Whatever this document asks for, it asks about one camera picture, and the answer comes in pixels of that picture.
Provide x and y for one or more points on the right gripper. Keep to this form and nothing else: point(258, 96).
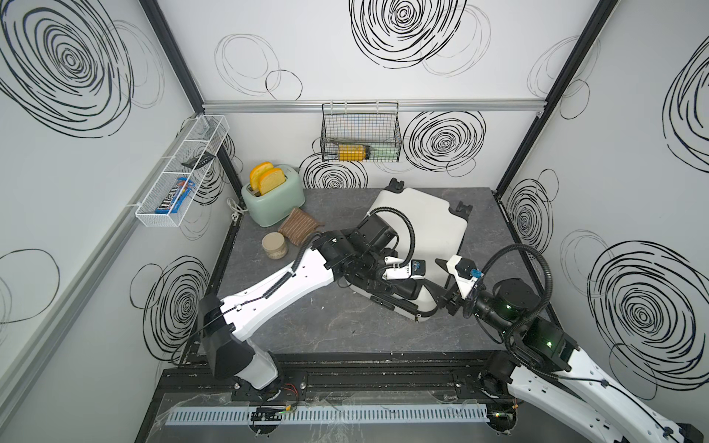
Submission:
point(441, 295)

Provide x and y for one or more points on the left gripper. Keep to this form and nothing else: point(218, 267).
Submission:
point(389, 285)

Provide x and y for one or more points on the white hard-shell suitcase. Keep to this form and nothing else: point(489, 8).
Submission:
point(426, 228)

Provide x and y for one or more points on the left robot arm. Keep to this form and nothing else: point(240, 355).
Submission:
point(371, 257)

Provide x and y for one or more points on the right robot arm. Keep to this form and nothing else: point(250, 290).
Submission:
point(544, 366)

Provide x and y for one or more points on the brown striped cloth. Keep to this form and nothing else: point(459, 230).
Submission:
point(298, 226)

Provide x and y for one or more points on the beige round jar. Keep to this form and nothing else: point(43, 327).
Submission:
point(274, 245)

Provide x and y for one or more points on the mint green toaster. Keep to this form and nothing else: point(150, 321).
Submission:
point(276, 205)

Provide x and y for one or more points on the yellow item in basket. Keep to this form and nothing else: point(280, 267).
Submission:
point(352, 153)

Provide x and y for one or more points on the green item in basket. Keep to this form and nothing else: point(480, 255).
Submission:
point(383, 152)

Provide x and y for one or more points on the yellow toast slice front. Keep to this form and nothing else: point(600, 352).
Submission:
point(270, 180)

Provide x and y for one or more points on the yellow toast slice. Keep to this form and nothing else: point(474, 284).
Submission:
point(270, 180)
point(256, 174)

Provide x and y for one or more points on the yellow toast slice back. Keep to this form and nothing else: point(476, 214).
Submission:
point(256, 174)

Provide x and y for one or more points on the black remote in shelf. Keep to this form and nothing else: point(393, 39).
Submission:
point(198, 161)

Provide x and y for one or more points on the blue candy packet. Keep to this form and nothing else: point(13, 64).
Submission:
point(174, 198)

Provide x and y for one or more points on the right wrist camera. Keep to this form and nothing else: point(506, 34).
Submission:
point(466, 274)

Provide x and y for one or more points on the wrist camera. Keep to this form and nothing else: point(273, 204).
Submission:
point(466, 274)
point(395, 270)

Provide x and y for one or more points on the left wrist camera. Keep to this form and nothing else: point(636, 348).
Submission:
point(395, 270)

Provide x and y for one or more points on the black wire basket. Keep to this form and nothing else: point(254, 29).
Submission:
point(362, 123)

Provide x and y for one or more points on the white slotted cable duct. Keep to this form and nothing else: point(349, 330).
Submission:
point(329, 414)

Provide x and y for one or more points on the white wire shelf basket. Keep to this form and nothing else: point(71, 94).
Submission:
point(199, 134)

